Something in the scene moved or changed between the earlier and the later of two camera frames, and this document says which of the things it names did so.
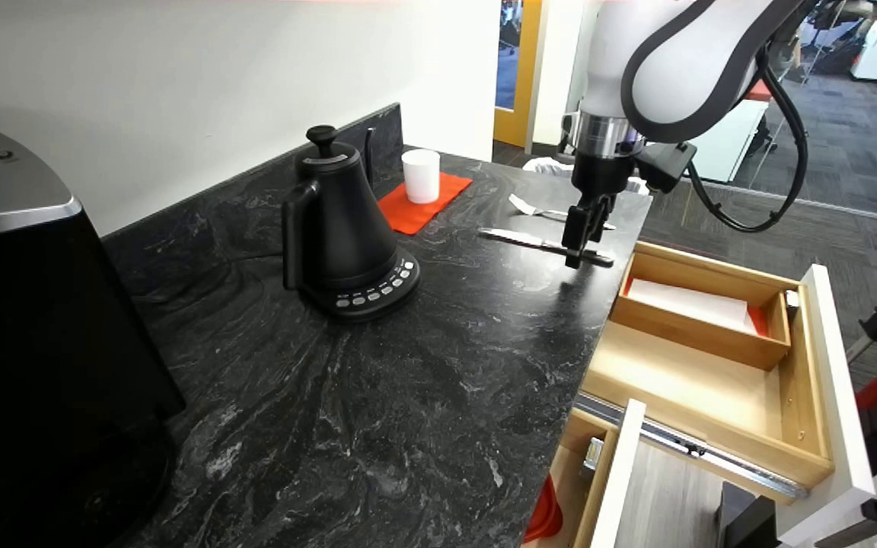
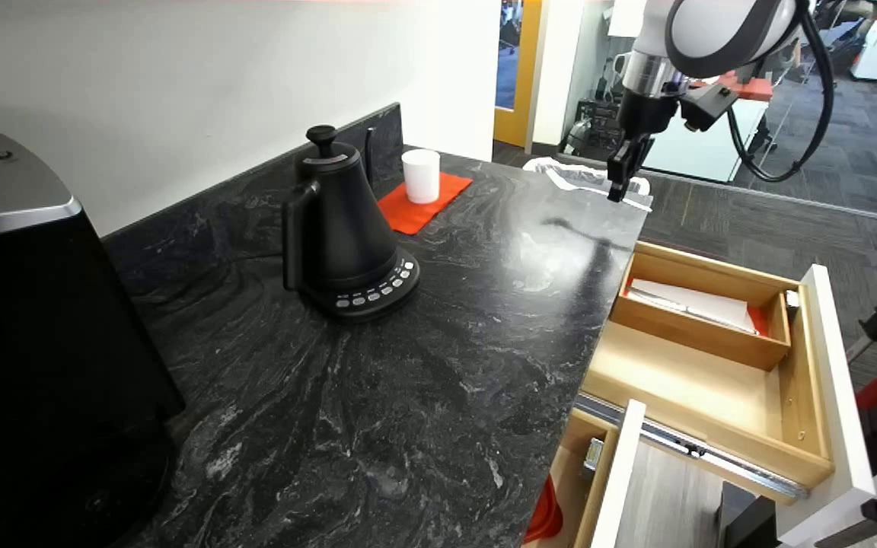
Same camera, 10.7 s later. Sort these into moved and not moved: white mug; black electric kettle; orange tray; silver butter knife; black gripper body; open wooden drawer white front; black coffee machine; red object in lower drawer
Moved: black gripper body; silver butter knife
Not moved: orange tray; black coffee machine; white mug; open wooden drawer white front; red object in lower drawer; black electric kettle
